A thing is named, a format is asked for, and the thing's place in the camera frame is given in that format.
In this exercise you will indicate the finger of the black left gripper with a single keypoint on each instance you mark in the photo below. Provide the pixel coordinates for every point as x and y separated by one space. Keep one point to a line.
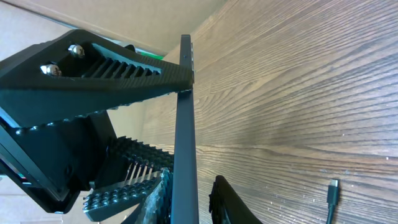
78 74
130 171

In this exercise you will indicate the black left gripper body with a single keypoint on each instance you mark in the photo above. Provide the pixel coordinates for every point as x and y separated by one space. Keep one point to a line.
52 163

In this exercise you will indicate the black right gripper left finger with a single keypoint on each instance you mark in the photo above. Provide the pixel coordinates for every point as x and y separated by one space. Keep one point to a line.
156 206

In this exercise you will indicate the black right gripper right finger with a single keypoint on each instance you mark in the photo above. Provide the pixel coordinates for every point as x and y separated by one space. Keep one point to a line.
226 207

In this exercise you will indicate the Samsung Galaxy smartphone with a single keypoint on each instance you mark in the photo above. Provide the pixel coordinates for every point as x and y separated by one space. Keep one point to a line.
184 207

